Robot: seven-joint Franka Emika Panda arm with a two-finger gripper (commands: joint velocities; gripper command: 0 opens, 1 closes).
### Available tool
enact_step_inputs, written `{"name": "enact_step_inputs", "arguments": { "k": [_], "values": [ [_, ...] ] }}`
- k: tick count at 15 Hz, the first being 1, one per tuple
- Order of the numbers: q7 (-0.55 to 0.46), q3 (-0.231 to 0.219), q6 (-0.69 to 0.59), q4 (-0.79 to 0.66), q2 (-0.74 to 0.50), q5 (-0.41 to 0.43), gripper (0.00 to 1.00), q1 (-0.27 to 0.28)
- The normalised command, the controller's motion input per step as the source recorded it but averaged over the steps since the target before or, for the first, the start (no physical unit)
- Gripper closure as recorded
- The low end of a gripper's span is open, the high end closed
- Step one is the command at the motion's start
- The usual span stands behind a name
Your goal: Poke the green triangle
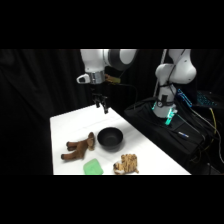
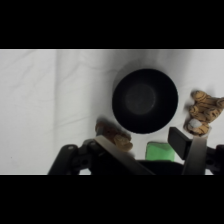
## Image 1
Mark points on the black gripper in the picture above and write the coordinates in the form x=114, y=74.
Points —
x=97, y=90

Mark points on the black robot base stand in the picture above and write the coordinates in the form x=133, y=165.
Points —
x=166, y=133

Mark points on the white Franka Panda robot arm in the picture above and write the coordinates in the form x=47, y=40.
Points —
x=180, y=71

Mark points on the black bowl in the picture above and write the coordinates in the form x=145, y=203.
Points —
x=110, y=137

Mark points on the brown plush dog toy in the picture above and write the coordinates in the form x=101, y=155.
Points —
x=79, y=147

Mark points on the green triangular sponge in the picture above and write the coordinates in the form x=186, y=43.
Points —
x=93, y=167

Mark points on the black curtain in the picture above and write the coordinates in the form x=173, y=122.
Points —
x=36, y=106

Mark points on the tan striped plush tiger toy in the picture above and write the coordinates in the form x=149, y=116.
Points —
x=127, y=164

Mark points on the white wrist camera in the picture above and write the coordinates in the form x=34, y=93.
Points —
x=83, y=78

